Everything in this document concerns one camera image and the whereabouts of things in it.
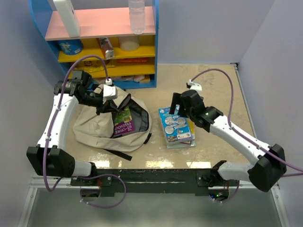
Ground purple treehouse book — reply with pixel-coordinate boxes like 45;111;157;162
113;105;135;138

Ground beige student backpack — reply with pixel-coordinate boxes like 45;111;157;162
72;88;152;160

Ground blue cartoon paperback book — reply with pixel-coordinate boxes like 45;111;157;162
158;105;193;145

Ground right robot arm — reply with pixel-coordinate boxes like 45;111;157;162
170;90;286;192

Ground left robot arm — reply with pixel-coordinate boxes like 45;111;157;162
27;71;117;185

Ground yellow snack packet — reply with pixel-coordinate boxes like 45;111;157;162
77;65;105;73

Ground orange flat box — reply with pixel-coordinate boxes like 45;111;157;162
117;57;149;64

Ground colourful wooden shelf unit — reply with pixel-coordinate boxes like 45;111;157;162
28;0;159;89

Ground brown silver snack packet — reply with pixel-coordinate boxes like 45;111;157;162
98;37;115;60

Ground white round container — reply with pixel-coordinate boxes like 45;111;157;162
118;35;140;52

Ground blue snack cup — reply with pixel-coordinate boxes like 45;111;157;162
57;39;83;55

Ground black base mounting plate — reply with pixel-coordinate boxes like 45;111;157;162
71;168;226;197

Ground clear plastic water bottle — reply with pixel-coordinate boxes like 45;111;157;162
128;0;145;35

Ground white rectangular bottle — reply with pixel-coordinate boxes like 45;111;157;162
53;0;80;38

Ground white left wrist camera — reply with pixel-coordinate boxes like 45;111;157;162
103;85;118;101

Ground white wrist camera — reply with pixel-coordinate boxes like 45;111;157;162
186;79;202;92
103;85;118;101

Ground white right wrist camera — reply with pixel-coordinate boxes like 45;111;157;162
186;79;202;92

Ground aluminium rail frame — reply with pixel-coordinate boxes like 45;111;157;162
16;61;290;227

